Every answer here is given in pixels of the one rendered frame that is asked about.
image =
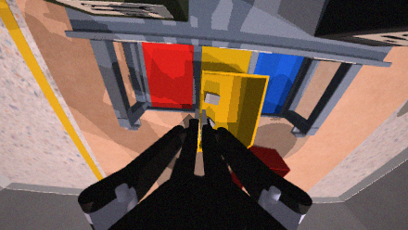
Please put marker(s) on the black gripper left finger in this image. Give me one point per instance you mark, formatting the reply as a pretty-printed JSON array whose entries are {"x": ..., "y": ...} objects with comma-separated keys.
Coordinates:
[{"x": 106, "y": 201}]

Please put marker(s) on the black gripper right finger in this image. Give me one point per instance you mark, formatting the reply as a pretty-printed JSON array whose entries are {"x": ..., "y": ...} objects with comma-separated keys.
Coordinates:
[{"x": 286, "y": 202}]

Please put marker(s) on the yellow bin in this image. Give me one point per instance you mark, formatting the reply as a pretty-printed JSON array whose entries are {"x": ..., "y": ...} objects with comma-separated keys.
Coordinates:
[{"x": 240, "y": 104}]

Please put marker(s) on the dark red bin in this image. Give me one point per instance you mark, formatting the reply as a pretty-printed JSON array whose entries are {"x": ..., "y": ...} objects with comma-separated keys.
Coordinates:
[{"x": 271, "y": 158}]

